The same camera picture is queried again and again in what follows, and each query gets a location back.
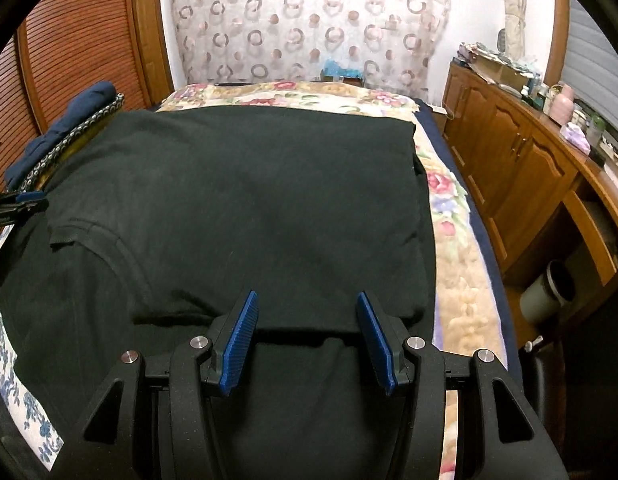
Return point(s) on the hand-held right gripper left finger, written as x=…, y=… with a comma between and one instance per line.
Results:
x=239, y=345

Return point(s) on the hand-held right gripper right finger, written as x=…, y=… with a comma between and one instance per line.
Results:
x=376, y=345

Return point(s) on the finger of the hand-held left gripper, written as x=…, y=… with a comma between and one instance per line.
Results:
x=26, y=197
x=19, y=214

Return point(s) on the black t-shirt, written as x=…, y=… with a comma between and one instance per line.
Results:
x=264, y=210

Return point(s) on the floral peach blanket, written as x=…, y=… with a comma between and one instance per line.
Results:
x=459, y=260

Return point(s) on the grey trash bin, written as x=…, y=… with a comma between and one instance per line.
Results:
x=539, y=300

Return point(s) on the brown louvered wooden wardrobe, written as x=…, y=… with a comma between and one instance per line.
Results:
x=74, y=35

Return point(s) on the wooden sideboard cabinet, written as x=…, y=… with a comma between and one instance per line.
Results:
x=514, y=160

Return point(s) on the small brown box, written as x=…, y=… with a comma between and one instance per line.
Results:
x=341, y=80

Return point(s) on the purple tissue pack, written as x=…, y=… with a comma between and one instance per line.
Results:
x=576, y=137

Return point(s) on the open cardboard box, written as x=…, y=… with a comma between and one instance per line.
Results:
x=501, y=72

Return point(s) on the pink thermos flask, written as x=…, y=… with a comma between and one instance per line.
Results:
x=563, y=105

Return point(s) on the green bottle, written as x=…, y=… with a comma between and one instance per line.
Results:
x=596, y=132

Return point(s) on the pink folded cloth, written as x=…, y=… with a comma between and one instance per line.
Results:
x=469, y=52

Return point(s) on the circle patterned sheer curtain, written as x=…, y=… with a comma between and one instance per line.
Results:
x=299, y=25

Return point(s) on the small desk fan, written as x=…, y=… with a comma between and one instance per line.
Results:
x=502, y=40

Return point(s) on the beige window curtain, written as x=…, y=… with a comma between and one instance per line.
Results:
x=514, y=20

